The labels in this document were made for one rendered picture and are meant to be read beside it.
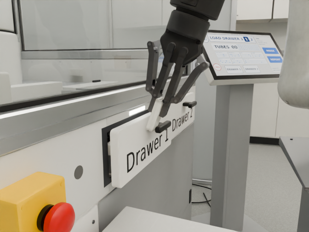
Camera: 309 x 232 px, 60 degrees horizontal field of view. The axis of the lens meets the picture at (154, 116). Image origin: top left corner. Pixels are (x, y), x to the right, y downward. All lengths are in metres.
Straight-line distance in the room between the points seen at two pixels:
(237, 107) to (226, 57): 0.28
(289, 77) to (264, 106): 2.66
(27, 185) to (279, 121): 3.38
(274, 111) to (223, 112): 2.09
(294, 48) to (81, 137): 0.64
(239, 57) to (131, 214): 1.05
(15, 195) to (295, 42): 0.77
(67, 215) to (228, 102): 1.22
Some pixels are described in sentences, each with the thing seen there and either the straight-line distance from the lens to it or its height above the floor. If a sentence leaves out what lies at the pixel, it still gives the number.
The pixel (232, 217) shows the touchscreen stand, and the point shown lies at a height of 0.15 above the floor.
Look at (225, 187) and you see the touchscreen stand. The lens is 1.60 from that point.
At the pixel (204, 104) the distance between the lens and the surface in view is 2.21.
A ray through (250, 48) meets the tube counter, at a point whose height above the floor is 1.11.
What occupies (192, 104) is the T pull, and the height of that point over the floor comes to 0.91.
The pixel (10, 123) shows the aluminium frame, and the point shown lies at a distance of 0.34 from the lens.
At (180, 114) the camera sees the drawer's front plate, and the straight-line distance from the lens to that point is 0.87.
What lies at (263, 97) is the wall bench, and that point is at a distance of 3.50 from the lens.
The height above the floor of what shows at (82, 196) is 0.83.
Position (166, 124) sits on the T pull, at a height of 0.91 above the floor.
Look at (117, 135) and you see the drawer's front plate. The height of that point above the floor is 0.92.
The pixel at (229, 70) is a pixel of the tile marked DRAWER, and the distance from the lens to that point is 1.32.
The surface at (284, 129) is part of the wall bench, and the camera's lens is 3.61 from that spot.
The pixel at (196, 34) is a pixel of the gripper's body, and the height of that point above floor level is 1.09.
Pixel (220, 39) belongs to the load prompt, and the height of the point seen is 1.15.
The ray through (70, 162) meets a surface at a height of 0.90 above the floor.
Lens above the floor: 1.05
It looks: 12 degrees down
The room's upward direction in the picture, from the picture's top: straight up
